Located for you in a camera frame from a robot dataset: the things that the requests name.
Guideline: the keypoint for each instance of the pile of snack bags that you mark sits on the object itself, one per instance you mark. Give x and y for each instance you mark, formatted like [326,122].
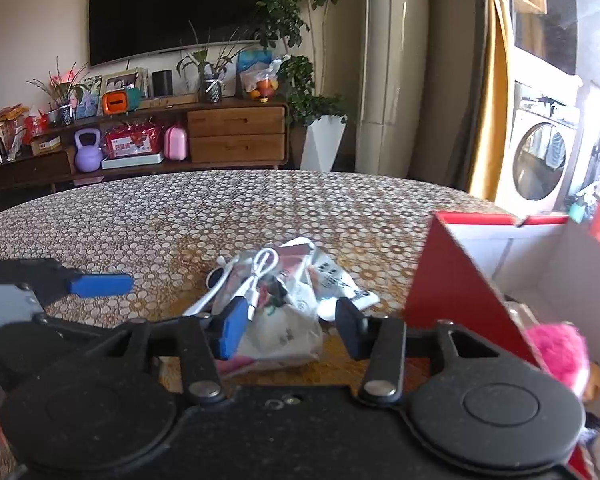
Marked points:
[15,125]

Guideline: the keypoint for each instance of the tall green houseplant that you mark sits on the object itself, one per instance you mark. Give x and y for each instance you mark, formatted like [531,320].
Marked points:
[290,25]

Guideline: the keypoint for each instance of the clear bag of fruit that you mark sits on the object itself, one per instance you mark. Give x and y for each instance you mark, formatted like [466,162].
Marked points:
[262,82]

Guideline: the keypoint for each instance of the yellow plush toy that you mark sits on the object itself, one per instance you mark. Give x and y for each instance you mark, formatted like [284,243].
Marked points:
[596,382]

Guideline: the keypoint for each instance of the orange box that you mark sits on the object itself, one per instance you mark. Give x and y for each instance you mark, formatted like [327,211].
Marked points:
[115,103]

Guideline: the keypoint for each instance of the red cardboard shoebox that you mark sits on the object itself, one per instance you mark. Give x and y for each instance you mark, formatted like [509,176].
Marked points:
[445,280]

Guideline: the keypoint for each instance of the pink plush toy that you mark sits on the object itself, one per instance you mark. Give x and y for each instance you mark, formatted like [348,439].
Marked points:
[557,355]

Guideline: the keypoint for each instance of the colourful picture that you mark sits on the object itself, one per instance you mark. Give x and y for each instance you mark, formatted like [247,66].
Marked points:
[87,97]

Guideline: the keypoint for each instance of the silver snack packet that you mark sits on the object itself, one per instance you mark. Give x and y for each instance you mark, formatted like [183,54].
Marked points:
[337,280]

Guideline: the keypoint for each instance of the striped vase with green plant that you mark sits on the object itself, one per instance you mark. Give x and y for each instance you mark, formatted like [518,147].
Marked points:
[213,90]

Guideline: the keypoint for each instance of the black television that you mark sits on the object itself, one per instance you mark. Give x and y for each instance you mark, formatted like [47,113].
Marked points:
[180,5]

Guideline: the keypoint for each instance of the white standing air conditioner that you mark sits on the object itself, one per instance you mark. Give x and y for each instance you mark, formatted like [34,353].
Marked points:
[392,70]

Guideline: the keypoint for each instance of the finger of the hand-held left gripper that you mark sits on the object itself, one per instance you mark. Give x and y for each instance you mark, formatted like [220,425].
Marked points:
[80,329]
[100,285]

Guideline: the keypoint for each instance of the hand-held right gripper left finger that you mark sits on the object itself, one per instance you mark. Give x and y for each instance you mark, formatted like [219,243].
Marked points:
[234,327]

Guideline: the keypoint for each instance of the teal bottle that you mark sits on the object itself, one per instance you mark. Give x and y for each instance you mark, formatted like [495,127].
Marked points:
[576,208]

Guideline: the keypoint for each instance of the desktop with lace tablecloth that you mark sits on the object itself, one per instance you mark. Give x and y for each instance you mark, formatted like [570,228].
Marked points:
[130,220]

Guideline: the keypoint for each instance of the clear packet with white scissors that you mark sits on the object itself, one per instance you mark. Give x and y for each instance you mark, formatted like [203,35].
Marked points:
[280,335]

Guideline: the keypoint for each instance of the wooden television console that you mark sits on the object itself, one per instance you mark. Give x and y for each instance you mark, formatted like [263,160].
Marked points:
[235,135]

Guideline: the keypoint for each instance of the purple kettlebell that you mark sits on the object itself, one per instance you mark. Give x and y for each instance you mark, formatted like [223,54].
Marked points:
[88,152]

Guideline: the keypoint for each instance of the pink small case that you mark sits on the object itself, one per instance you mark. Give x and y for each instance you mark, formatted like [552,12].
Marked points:
[175,142]

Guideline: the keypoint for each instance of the yellow and grey curtain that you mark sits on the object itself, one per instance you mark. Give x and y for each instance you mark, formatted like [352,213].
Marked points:
[492,110]

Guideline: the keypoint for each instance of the red gift box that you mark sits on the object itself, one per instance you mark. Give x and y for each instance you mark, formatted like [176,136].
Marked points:
[132,142]

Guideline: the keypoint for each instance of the teal box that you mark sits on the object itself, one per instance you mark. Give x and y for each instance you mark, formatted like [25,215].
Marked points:
[135,98]

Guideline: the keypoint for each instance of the potted red grass plant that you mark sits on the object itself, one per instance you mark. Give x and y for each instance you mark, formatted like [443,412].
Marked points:
[62,110]

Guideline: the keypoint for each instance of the photo frame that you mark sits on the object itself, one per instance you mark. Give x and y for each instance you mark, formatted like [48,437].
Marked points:
[122,82]

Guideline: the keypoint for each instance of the white washing machine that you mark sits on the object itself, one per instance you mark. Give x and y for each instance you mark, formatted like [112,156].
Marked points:
[537,155]

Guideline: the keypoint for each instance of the white angular planter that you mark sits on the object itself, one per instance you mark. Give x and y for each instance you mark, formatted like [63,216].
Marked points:
[324,142]

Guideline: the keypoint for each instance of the black cylinder speaker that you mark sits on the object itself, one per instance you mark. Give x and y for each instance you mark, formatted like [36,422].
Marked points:
[163,83]

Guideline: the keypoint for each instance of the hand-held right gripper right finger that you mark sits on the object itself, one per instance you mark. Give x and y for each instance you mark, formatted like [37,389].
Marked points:
[350,330]

